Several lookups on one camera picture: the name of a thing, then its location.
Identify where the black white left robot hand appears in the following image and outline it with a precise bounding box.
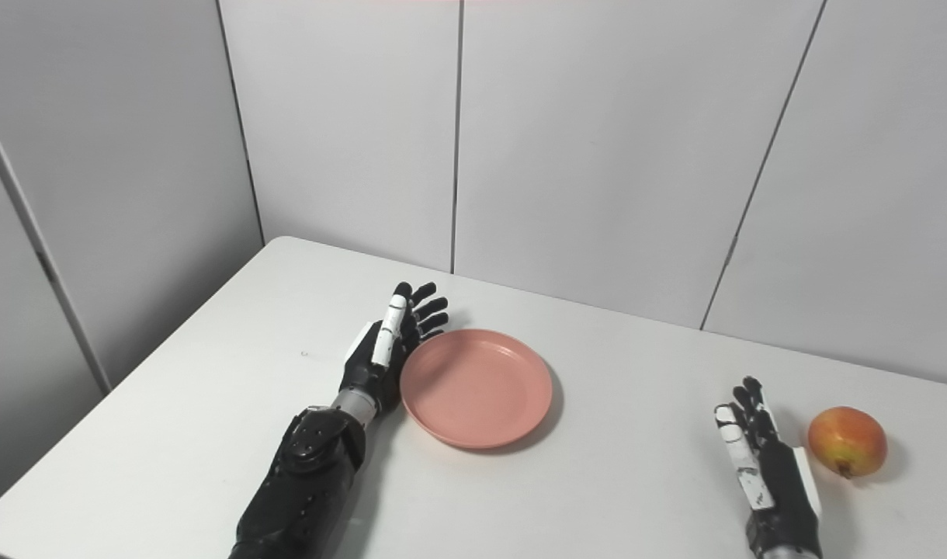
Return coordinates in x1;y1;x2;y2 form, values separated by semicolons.
338;281;450;416

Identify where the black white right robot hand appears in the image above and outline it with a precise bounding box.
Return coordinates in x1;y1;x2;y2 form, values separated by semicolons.
714;377;824;558

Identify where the red yellow apple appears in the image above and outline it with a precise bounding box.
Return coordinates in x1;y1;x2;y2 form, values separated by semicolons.
807;406;888;479

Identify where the pink round plate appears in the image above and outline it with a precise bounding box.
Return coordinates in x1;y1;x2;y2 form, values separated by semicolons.
400;328;553;450

